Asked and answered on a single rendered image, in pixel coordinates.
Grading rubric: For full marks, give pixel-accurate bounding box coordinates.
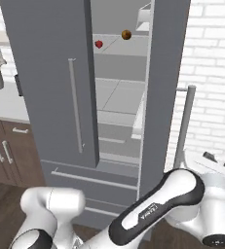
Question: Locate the grey freezer drawer front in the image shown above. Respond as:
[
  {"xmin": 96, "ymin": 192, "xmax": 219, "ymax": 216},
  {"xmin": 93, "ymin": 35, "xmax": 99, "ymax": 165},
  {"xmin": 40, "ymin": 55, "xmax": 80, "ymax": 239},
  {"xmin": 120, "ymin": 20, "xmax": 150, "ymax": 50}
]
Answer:
[{"xmin": 40, "ymin": 159, "xmax": 141, "ymax": 231}]

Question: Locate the grey fridge door with bins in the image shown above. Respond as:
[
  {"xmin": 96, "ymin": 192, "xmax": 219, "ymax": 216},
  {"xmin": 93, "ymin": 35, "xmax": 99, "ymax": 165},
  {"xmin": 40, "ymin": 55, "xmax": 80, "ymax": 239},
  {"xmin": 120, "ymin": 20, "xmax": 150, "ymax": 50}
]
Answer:
[{"xmin": 136, "ymin": 0, "xmax": 192, "ymax": 199}]

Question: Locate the brown drawer front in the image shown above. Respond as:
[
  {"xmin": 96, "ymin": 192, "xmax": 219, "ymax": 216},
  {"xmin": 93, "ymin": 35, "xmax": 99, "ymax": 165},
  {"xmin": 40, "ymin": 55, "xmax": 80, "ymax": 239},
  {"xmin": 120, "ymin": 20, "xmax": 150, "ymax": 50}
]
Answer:
[{"xmin": 0, "ymin": 120, "xmax": 33, "ymax": 138}]

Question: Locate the silver drawer handle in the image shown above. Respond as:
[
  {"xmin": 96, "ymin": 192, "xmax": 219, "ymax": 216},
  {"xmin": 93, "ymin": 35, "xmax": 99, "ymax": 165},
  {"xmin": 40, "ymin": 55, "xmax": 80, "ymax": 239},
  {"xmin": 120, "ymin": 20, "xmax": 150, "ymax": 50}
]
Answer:
[{"xmin": 12, "ymin": 126, "xmax": 30, "ymax": 135}]

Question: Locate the white fridge door bin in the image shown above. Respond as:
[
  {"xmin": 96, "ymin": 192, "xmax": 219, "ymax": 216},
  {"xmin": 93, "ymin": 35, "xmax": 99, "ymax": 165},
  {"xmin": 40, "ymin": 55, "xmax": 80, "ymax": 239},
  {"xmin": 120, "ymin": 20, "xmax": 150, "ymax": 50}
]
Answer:
[
  {"xmin": 134, "ymin": 1, "xmax": 153, "ymax": 32},
  {"xmin": 131, "ymin": 91, "xmax": 146, "ymax": 141}
]

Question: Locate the grey fridge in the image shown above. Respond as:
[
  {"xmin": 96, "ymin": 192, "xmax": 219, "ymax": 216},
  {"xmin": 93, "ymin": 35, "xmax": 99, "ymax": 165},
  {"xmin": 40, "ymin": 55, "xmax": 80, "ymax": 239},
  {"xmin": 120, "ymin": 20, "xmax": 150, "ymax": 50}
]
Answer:
[{"xmin": 39, "ymin": 0, "xmax": 157, "ymax": 231}]

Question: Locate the grey freezer drawer handle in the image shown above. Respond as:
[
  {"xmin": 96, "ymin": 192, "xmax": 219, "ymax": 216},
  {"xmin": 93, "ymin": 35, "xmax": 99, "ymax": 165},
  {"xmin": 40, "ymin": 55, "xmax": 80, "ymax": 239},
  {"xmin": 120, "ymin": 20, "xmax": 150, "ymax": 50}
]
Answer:
[{"xmin": 51, "ymin": 167, "xmax": 139, "ymax": 192}]

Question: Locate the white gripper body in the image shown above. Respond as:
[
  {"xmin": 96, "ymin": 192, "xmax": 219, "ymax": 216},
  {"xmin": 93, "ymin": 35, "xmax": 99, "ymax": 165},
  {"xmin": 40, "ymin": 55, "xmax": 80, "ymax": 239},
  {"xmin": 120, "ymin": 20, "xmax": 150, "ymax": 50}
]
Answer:
[{"xmin": 182, "ymin": 150, "xmax": 225, "ymax": 183}]

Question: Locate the grey fridge door, long handle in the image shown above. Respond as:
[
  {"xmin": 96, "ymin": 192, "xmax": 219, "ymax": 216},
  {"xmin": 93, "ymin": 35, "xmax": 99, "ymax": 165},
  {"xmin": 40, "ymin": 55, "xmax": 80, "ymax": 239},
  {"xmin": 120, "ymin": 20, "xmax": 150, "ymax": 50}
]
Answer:
[{"xmin": 0, "ymin": 0, "xmax": 100, "ymax": 169}]

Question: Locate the black wall socket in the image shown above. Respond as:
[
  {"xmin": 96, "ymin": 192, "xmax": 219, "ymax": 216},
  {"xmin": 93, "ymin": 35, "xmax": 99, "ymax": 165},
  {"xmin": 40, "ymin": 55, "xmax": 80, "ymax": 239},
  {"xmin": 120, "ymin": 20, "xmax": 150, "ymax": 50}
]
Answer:
[{"xmin": 14, "ymin": 74, "xmax": 23, "ymax": 97}]

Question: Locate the grey fridge door handle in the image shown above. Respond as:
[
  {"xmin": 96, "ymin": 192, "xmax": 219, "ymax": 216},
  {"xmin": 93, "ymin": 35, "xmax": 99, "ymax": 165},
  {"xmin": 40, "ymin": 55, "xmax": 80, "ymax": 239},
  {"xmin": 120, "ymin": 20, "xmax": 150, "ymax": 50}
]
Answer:
[
  {"xmin": 172, "ymin": 84, "xmax": 197, "ymax": 170},
  {"xmin": 67, "ymin": 57, "xmax": 85, "ymax": 154}
]

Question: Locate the brown round fruit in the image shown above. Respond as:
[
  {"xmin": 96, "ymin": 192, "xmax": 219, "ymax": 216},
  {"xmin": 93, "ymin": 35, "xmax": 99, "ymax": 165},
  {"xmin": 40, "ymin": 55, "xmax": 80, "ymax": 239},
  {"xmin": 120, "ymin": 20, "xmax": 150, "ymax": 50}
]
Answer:
[{"xmin": 121, "ymin": 29, "xmax": 132, "ymax": 41}]

